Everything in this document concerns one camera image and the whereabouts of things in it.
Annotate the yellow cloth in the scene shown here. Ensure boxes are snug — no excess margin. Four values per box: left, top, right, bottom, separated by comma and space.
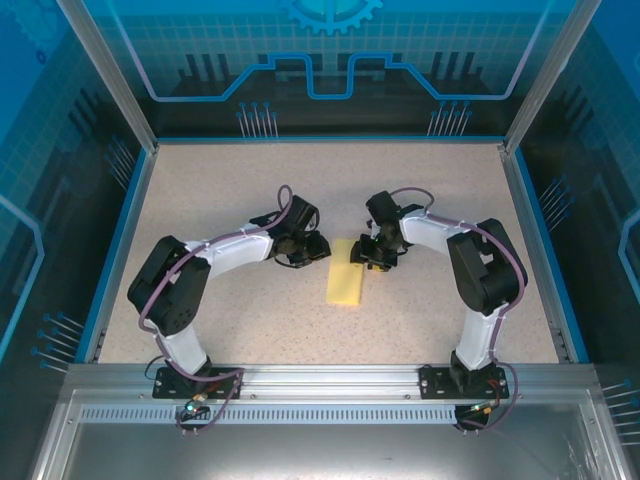
324, 238, 367, 307

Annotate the blue gear print panel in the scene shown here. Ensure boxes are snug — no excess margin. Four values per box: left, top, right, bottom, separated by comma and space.
94, 0, 571, 139

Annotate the blue printed enclosure panel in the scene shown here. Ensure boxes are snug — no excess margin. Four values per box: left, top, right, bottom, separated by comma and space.
0, 0, 154, 480
504, 0, 640, 480

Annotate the right arm cable connector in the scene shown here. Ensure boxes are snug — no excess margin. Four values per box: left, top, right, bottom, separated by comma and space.
467, 399, 504, 416

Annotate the aluminium frame post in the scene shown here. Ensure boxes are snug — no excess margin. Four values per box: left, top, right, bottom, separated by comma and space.
501, 0, 601, 154
54, 0, 161, 154

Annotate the aluminium side rail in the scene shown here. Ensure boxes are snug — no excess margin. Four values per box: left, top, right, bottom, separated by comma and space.
499, 144, 574, 364

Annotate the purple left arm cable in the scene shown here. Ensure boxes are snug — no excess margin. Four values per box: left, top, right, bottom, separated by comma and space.
137, 184, 296, 437

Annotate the blue table edge strip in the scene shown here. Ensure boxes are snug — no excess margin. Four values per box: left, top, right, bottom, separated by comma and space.
73, 147, 160, 365
512, 147, 592, 365
154, 133, 506, 146

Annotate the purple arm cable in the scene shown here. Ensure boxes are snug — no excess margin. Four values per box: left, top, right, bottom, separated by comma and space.
137, 184, 296, 437
389, 187, 530, 434

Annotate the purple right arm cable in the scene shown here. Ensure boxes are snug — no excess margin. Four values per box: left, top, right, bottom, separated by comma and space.
389, 187, 530, 434

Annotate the arm cable connector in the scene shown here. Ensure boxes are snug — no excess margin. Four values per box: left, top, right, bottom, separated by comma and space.
467, 399, 504, 416
182, 392, 209, 416

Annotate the aluminium mounting rail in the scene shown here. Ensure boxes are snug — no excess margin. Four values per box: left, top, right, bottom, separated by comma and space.
63, 363, 600, 404

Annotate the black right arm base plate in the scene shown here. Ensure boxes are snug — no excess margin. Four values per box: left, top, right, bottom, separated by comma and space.
418, 363, 511, 401

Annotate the steel sheet tray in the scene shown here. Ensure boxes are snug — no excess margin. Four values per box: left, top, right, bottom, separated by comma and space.
29, 388, 634, 480

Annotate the left arm cable connector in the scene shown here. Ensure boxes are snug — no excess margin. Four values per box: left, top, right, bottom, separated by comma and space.
182, 392, 209, 416

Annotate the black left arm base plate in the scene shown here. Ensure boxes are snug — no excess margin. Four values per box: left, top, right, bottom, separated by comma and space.
152, 366, 246, 401

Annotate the slotted grey cable duct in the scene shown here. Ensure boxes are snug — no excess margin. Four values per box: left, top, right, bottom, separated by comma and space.
79, 405, 471, 426

